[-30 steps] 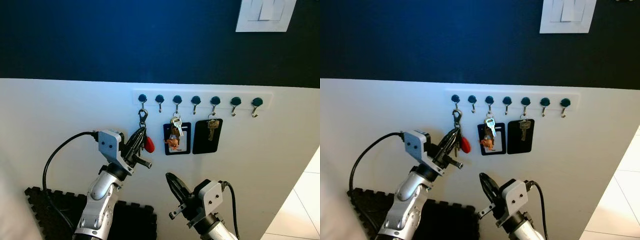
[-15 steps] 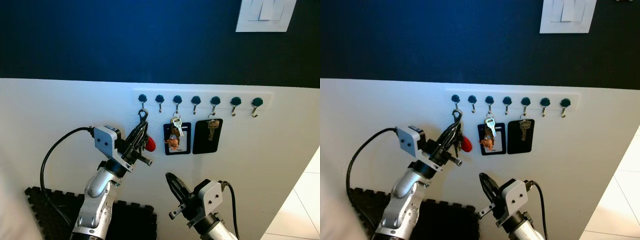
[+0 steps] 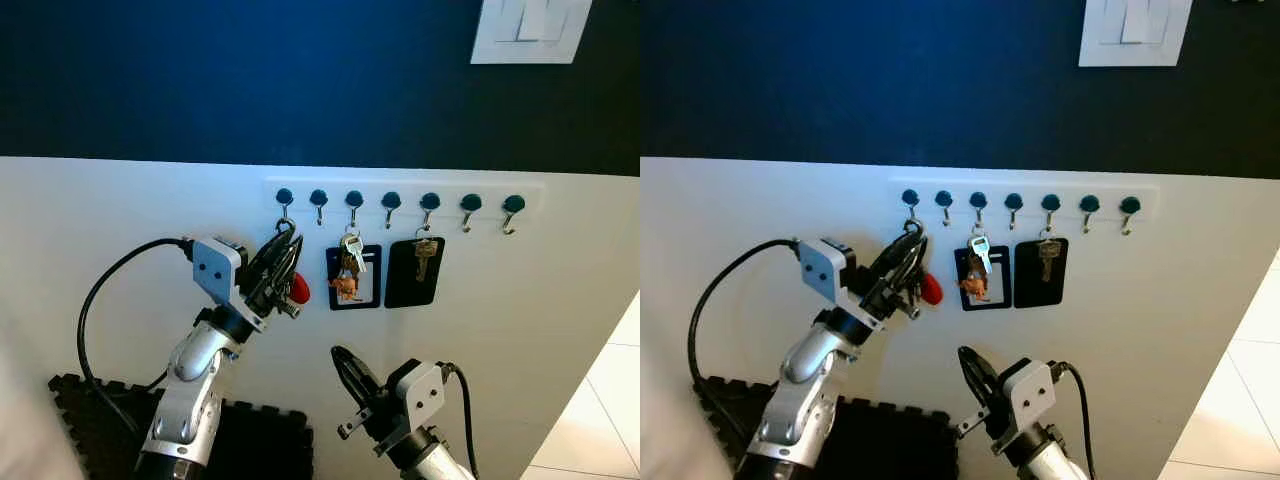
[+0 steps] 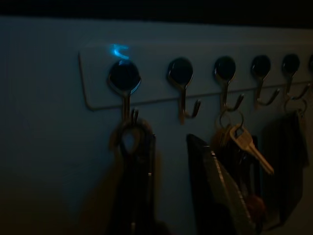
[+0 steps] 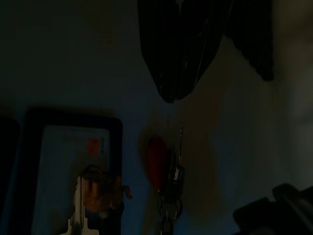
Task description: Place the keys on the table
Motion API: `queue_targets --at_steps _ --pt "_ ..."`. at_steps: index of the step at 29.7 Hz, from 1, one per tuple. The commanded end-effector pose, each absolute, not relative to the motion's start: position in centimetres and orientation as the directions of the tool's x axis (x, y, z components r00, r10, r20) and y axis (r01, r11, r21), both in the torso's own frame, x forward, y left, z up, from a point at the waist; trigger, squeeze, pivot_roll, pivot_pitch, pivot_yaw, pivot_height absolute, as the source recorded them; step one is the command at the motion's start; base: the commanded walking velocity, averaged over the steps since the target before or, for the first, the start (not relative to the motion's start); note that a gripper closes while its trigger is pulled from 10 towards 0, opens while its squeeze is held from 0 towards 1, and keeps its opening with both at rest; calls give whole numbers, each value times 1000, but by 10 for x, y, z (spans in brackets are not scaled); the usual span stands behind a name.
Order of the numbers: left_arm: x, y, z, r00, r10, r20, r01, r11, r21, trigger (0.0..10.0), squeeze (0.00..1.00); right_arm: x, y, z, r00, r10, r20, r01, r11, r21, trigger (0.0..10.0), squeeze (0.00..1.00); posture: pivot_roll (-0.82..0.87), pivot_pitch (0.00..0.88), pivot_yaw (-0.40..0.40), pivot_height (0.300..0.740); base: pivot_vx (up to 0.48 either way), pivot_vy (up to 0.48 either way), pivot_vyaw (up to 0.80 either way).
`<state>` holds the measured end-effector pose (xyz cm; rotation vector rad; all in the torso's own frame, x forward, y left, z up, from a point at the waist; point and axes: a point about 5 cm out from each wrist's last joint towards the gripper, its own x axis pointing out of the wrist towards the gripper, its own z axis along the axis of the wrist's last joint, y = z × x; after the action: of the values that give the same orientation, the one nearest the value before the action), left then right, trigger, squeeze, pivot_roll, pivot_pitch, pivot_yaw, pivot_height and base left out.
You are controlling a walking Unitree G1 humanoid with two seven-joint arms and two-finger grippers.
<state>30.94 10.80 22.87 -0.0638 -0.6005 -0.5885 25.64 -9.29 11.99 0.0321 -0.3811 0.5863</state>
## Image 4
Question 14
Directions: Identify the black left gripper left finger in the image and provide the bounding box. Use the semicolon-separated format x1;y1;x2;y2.
106;133;157;235

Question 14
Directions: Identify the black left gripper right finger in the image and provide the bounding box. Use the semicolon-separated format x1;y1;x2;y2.
187;133;256;235

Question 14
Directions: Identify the metal key ring loop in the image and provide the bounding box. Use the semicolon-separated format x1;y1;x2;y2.
110;109;154;158

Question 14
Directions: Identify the small red bead charm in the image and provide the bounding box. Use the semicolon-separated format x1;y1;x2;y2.
244;194;266;219

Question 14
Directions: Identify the black hanging pouch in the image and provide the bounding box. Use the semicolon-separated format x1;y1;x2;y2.
262;97;310;222

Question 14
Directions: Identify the metal hook with round base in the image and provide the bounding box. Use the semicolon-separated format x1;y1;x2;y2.
107;59;142;123
213;56;246;116
281;53;312;109
250;54;281;110
167;57;202;126

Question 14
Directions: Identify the brass key bunch with ring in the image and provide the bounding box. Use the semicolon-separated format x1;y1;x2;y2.
211;110;245;154

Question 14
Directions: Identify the white wall hook rack plate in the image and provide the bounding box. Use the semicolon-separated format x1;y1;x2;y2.
78;44;313;112

